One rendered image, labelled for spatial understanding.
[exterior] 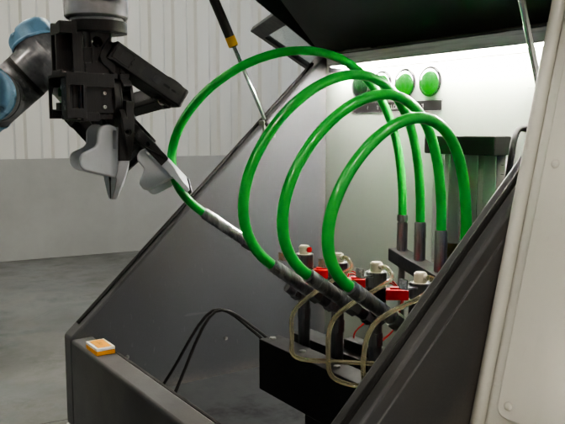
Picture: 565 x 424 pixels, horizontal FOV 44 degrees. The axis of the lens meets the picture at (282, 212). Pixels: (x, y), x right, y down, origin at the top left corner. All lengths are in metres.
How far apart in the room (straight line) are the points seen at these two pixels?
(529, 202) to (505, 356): 0.17
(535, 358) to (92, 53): 0.60
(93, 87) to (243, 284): 0.64
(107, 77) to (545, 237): 0.52
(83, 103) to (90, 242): 6.74
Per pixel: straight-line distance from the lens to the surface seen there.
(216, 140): 7.96
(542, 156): 0.80
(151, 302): 1.30
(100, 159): 0.87
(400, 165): 1.17
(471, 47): 1.15
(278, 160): 1.39
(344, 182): 0.78
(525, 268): 0.78
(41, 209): 7.45
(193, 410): 0.93
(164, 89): 0.90
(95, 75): 0.86
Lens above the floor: 1.30
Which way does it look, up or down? 7 degrees down
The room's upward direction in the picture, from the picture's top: straight up
